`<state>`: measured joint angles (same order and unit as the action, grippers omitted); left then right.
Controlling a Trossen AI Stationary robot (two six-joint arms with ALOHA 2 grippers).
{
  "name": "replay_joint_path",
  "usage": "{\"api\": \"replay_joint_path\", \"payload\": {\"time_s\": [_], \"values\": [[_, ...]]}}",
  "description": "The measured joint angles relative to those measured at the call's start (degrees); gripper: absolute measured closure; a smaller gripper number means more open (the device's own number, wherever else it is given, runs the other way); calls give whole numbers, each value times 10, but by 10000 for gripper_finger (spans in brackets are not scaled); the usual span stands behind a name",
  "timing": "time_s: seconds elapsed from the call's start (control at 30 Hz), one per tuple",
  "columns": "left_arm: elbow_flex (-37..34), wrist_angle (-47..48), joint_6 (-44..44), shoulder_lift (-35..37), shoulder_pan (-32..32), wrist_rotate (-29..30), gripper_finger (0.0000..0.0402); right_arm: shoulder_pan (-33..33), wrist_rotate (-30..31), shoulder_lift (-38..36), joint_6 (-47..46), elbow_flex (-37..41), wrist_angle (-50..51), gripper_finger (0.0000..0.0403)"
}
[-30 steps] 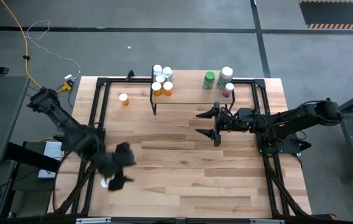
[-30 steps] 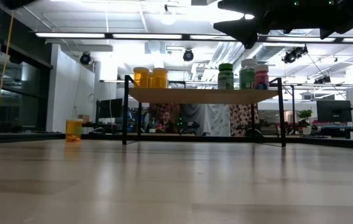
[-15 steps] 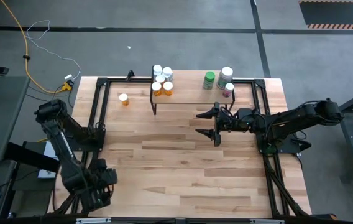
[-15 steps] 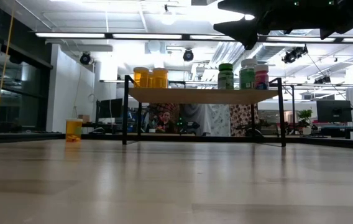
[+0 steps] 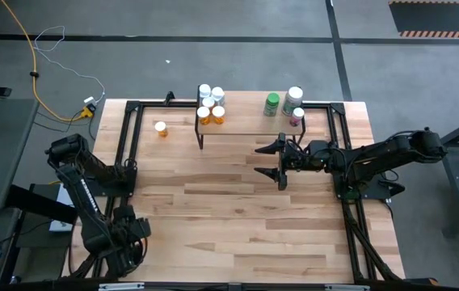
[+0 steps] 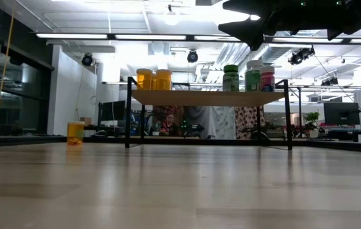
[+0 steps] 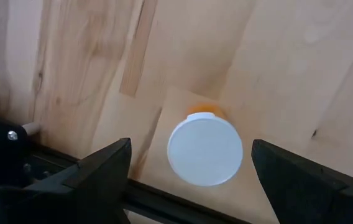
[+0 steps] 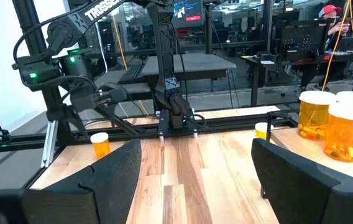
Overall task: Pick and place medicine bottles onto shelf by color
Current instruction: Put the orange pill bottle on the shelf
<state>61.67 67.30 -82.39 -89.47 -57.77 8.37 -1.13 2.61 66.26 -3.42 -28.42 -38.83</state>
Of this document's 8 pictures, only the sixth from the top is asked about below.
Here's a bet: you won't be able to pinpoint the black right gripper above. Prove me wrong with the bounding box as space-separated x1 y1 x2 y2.
218 0 308 51

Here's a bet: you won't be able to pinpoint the large green label bottle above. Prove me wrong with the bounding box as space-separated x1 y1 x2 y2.
244 59 264 92

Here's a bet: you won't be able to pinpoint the pink medicine bottle white cap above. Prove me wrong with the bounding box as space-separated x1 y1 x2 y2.
259 66 276 92

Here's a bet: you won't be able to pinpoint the green cap medicine bottle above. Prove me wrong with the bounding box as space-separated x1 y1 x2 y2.
222 64 240 92

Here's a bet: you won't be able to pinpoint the wooden shelf black metal legs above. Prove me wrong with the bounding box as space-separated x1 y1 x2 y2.
124 76 294 151

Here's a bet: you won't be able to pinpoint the black ceiling spotlight cluster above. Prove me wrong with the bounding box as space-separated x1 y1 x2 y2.
287 46 316 66
320 76 339 87

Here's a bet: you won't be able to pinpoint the red white floral curtain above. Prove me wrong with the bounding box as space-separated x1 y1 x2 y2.
235 106 266 140

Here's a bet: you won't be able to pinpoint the grey curtain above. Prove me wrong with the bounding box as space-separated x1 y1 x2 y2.
186 106 217 139

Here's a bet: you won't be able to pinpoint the green plant white pot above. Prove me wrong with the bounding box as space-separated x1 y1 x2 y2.
303 111 322 139

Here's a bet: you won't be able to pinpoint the dark red patterned curtain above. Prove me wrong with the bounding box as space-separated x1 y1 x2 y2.
152 105 184 137

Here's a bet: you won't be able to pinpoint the black monitor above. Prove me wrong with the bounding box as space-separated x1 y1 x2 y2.
99 100 126 121
323 101 361 126

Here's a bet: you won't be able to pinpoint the person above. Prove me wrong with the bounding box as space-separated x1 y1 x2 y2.
160 113 180 137

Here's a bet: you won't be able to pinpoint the black aluminium table frame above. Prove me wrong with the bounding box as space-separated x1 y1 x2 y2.
0 31 361 155

